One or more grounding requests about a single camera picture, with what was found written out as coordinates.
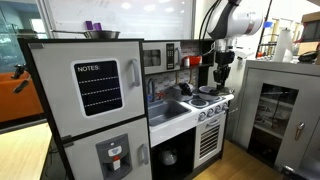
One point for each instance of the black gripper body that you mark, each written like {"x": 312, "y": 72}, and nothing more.
{"x": 223, "y": 60}

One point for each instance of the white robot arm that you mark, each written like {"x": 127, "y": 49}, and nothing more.
{"x": 224, "y": 21}

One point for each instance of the grey pot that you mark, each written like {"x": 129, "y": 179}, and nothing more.
{"x": 205, "y": 92}

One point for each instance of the red bowl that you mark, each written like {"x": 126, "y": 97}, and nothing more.
{"x": 195, "y": 60}

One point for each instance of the white salt shaker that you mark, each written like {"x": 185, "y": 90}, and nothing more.
{"x": 186, "y": 62}

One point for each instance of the grey stove knob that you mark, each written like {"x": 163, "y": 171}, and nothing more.
{"x": 202, "y": 116}
{"x": 225, "y": 106}
{"x": 210, "y": 112}
{"x": 218, "y": 109}

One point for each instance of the paper towel roll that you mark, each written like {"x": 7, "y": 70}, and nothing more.
{"x": 283, "y": 50}

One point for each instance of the toy microwave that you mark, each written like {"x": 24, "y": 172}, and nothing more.
{"x": 161, "y": 56}

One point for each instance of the grey cabinet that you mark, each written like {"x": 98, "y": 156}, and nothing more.
{"x": 279, "y": 111}

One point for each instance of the grey toy faucet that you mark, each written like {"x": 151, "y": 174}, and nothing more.
{"x": 151, "y": 90}

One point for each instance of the white oven door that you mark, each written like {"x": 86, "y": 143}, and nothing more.
{"x": 209, "y": 136}

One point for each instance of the grey toy sink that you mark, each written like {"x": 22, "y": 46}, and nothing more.
{"x": 164, "y": 111}

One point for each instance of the grey toy kettle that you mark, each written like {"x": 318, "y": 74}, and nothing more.
{"x": 168, "y": 155}

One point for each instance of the white toy kitchen unit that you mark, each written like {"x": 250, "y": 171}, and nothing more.
{"x": 179, "y": 133}

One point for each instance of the purple cup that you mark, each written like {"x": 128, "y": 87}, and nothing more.
{"x": 97, "y": 26}
{"x": 89, "y": 25}

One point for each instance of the metal pan on fridge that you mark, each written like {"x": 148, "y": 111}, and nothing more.
{"x": 100, "y": 34}

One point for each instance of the white upper fridge door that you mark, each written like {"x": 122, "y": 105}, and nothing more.
{"x": 90, "y": 84}

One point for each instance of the white fridge door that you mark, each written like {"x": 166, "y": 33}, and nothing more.
{"x": 90, "y": 84}
{"x": 121, "y": 153}

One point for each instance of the white lower fridge door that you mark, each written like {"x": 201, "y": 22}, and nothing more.
{"x": 121, "y": 153}

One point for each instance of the orange sofa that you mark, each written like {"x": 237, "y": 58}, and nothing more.
{"x": 17, "y": 105}

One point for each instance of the wooden desk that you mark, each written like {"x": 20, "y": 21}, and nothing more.
{"x": 23, "y": 152}

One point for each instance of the grey saucepan with black handle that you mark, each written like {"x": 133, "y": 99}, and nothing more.
{"x": 181, "y": 92}

